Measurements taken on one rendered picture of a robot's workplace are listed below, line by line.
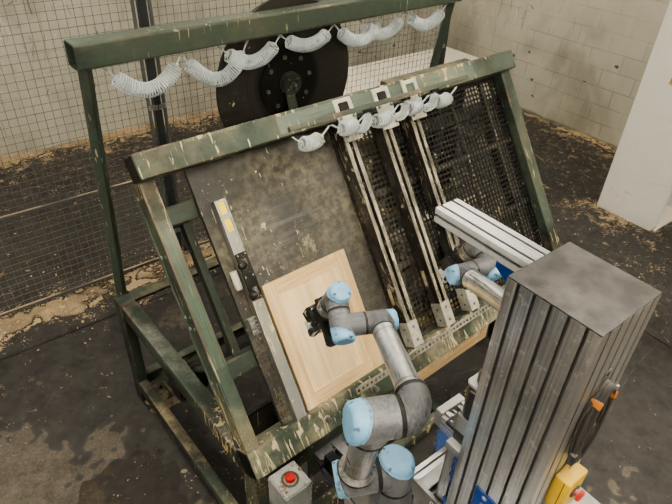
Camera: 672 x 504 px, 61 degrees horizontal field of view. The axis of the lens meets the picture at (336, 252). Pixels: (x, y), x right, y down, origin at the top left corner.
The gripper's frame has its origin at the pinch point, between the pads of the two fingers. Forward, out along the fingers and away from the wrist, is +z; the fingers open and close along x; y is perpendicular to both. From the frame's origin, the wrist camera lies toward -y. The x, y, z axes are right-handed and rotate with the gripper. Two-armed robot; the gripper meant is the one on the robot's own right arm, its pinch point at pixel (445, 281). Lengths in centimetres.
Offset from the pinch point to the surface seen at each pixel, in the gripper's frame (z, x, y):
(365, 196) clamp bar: 1, 8, 51
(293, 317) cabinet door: 22, 60, 20
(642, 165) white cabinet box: 102, -347, 31
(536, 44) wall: 182, -486, 247
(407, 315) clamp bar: 29.3, 6.1, -0.4
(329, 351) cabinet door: 32, 49, 2
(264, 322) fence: 18, 74, 22
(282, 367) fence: 27, 73, 4
